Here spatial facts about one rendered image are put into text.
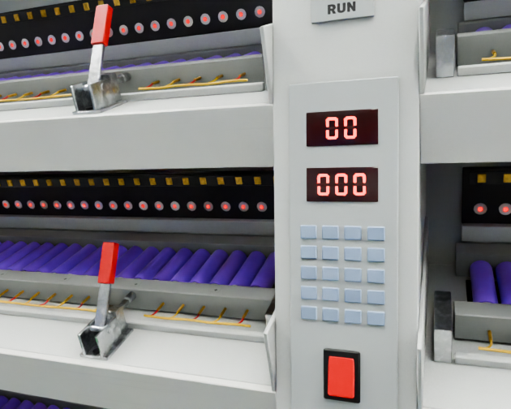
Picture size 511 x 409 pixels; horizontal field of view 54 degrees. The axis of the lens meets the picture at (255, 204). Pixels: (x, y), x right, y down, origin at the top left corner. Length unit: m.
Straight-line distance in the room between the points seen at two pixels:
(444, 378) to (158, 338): 0.23
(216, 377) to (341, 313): 0.11
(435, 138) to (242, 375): 0.21
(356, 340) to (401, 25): 0.20
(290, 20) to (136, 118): 0.13
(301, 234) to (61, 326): 0.26
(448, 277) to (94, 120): 0.33
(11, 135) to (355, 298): 0.31
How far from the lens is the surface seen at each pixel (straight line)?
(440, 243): 0.53
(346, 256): 0.33
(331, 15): 0.34
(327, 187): 0.32
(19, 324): 0.54
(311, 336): 0.34
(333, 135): 0.33
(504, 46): 0.40
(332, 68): 0.34
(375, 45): 0.34
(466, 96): 0.33
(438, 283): 0.48
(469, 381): 0.38
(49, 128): 0.44
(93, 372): 0.45
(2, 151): 0.49
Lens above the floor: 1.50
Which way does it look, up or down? 3 degrees down
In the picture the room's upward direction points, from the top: 1 degrees counter-clockwise
